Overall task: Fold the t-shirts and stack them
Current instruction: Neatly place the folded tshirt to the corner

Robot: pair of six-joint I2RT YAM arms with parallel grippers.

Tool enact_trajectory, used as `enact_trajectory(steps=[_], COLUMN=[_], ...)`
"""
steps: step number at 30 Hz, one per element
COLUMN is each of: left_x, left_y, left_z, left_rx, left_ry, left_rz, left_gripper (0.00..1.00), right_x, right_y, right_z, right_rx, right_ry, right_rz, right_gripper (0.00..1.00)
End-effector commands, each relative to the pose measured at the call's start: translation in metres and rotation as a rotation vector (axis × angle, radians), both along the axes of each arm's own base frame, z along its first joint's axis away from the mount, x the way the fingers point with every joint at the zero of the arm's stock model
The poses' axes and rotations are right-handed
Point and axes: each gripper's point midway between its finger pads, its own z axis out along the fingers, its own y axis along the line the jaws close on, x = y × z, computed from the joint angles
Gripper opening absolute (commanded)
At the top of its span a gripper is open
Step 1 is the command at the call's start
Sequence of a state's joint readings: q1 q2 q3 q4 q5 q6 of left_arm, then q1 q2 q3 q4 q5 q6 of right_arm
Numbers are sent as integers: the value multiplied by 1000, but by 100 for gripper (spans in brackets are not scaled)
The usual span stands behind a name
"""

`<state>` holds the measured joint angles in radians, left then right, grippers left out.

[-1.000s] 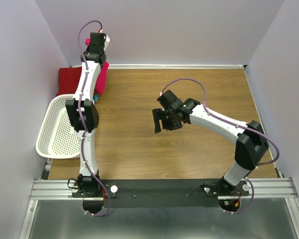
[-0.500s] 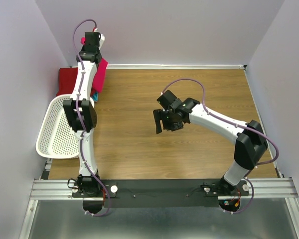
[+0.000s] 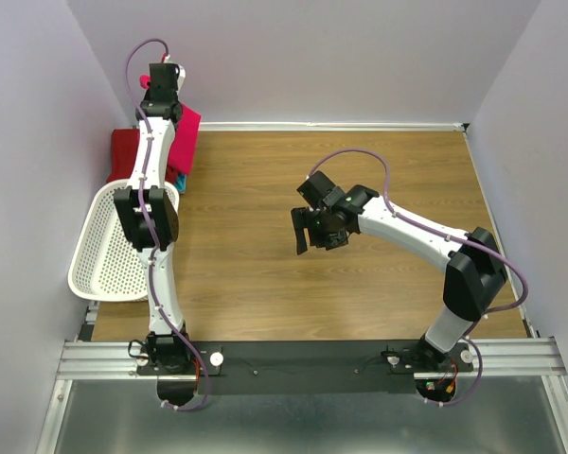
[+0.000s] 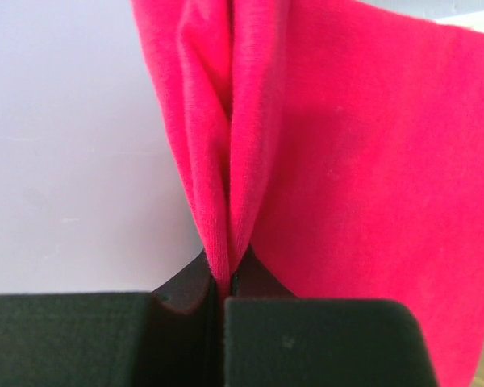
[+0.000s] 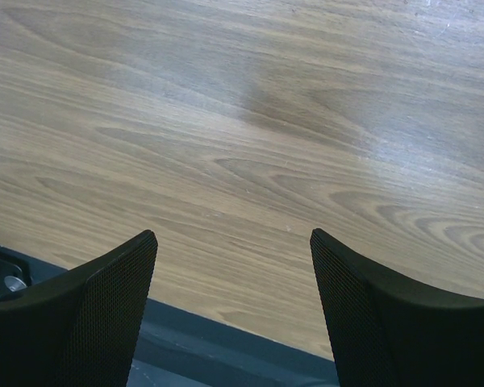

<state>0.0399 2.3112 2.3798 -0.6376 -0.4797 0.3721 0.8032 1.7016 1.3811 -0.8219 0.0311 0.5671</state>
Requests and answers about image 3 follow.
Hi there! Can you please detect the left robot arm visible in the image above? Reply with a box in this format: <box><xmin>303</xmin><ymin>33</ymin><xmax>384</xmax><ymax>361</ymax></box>
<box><xmin>114</xmin><ymin>62</ymin><xmax>191</xmax><ymax>375</ymax></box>

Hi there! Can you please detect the folded dark red shirt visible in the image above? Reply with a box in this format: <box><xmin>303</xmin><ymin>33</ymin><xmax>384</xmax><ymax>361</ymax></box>
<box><xmin>106</xmin><ymin>129</ymin><xmax>140</xmax><ymax>183</ymax></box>

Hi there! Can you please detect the pink red t shirt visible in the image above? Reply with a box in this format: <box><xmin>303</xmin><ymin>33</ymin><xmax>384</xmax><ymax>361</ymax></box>
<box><xmin>133</xmin><ymin>64</ymin><xmax>201</xmax><ymax>184</ymax></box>

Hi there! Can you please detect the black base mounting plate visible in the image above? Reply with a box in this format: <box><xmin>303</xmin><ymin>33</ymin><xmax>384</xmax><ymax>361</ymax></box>
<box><xmin>128</xmin><ymin>340</ymin><xmax>473</xmax><ymax>406</ymax></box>

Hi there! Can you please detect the aluminium frame rail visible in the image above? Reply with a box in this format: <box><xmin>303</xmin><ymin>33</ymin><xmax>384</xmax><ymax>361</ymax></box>
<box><xmin>32</xmin><ymin>336</ymin><xmax>568</xmax><ymax>454</ymax></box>

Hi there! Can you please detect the folded teal shirt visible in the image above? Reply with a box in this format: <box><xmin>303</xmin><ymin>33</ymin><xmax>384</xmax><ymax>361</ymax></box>
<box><xmin>173</xmin><ymin>173</ymin><xmax>187</xmax><ymax>194</ymax></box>

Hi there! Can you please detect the white plastic laundry basket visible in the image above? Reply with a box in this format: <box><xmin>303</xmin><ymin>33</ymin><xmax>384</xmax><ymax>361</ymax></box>
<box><xmin>67</xmin><ymin>178</ymin><xmax>181</xmax><ymax>304</ymax></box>

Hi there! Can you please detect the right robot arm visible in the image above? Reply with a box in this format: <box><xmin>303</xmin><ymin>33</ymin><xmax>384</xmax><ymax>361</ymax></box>
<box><xmin>291</xmin><ymin>171</ymin><xmax>507</xmax><ymax>371</ymax></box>

